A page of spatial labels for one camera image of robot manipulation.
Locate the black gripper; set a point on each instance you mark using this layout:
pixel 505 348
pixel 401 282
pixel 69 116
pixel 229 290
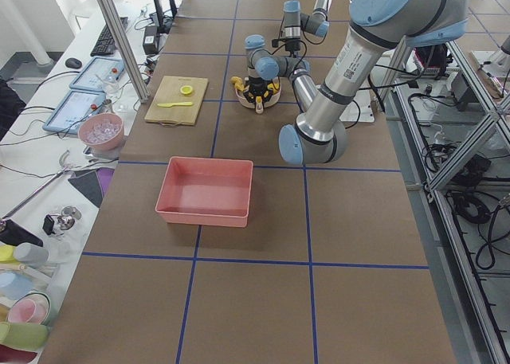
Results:
pixel 258 87
pixel 293 46

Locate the beige dustpan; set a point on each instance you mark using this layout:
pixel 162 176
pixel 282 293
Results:
pixel 259 107

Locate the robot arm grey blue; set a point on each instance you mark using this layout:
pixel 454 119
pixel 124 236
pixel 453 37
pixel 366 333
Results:
pixel 318 135
pixel 297 28

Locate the pink plastic bin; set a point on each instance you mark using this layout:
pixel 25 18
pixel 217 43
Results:
pixel 204 191

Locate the yellow lemon slices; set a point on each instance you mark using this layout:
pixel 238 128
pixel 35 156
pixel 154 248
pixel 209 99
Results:
pixel 186 90

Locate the yellow plastic knife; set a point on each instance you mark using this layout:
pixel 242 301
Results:
pixel 175 104

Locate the bamboo cutting board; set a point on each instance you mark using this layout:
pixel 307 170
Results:
pixel 167 92

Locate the blue tablet far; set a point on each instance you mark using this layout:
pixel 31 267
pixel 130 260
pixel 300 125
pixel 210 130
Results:
pixel 97 71

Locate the blue tablet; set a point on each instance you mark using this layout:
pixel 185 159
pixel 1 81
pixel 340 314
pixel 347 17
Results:
pixel 72 111
pixel 97 71

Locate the black keyboard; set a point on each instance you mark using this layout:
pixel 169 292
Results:
pixel 105 45

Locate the pink bowl with clear pieces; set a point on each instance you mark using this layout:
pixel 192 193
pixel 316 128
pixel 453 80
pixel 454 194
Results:
pixel 102 132

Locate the black computer mouse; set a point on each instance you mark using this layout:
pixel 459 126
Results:
pixel 73 63

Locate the blue tablet near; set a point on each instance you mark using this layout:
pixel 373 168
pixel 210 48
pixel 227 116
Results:
pixel 72 111

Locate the pink cup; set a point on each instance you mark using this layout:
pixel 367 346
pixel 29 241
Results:
pixel 29 310

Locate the green cup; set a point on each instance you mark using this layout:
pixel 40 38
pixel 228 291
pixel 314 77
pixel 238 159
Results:
pixel 24 336

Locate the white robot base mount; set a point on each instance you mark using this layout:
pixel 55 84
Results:
pixel 360 108

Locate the aluminium frame post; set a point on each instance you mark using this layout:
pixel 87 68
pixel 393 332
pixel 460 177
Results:
pixel 112 20

